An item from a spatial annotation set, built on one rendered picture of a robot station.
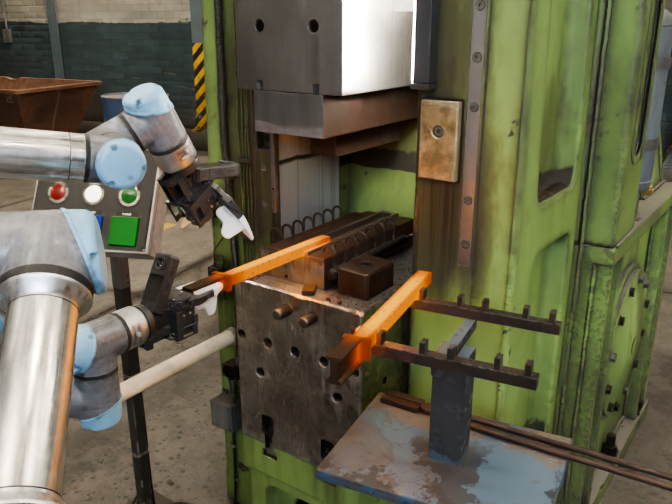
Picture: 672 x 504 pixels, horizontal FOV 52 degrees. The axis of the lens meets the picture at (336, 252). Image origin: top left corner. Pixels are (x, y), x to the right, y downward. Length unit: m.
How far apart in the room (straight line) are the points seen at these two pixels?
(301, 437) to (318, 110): 0.80
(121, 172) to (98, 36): 8.85
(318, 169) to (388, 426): 0.85
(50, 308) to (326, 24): 0.86
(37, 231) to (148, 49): 8.49
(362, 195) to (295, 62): 0.65
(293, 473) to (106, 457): 1.06
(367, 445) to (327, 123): 0.68
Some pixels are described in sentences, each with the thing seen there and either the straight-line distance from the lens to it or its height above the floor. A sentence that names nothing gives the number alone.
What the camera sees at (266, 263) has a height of 1.01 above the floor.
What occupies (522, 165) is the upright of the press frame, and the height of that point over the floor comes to 1.23.
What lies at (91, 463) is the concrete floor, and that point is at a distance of 2.74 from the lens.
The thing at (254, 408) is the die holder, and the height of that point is 0.56.
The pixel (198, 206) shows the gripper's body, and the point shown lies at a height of 1.19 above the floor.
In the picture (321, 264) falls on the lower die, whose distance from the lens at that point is 1.60.
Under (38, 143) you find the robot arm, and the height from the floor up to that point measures 1.35.
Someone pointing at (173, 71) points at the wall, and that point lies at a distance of 9.18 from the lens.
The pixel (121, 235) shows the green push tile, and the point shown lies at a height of 1.00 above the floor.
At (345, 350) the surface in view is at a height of 1.05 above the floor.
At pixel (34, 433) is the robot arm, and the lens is 0.83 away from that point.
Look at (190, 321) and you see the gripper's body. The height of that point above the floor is 0.96.
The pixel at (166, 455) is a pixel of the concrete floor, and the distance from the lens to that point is 2.71.
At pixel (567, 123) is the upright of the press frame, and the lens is 1.82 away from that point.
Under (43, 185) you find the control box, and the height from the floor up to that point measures 1.10.
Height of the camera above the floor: 1.52
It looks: 19 degrees down
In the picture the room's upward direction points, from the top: straight up
